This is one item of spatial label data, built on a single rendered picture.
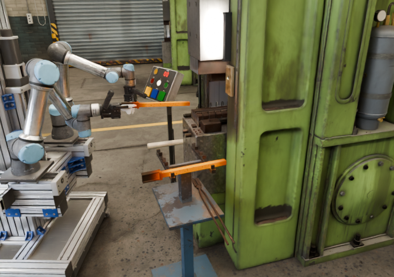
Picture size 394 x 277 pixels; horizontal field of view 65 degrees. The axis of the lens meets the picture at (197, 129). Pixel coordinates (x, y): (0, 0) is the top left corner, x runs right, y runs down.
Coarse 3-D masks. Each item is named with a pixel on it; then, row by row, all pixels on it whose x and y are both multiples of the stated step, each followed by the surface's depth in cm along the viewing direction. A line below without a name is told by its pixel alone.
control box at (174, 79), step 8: (152, 72) 266; (160, 72) 258; (168, 72) 250; (176, 72) 244; (160, 80) 255; (168, 80) 248; (176, 80) 245; (152, 88) 260; (160, 88) 253; (168, 88) 245; (176, 88) 248; (168, 96) 244
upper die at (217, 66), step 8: (192, 56) 205; (192, 64) 207; (200, 64) 195; (208, 64) 196; (216, 64) 198; (224, 64) 199; (200, 72) 196; (208, 72) 198; (216, 72) 199; (224, 72) 201
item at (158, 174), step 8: (216, 160) 161; (224, 160) 160; (176, 168) 154; (184, 168) 154; (192, 168) 154; (200, 168) 156; (208, 168) 158; (144, 176) 147; (152, 176) 149; (160, 176) 148
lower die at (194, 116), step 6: (198, 108) 226; (204, 108) 223; (210, 108) 223; (216, 108) 219; (192, 114) 223; (198, 114) 211; (204, 114) 211; (210, 114) 210; (216, 114) 210; (222, 114) 211; (198, 120) 209
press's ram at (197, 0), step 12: (192, 0) 189; (204, 0) 177; (216, 0) 178; (228, 0) 180; (192, 12) 192; (204, 12) 179; (216, 12) 181; (192, 24) 195; (204, 24) 181; (216, 24) 183; (192, 36) 199; (204, 36) 184; (216, 36) 186; (192, 48) 202; (204, 48) 187; (216, 48) 189; (204, 60) 190
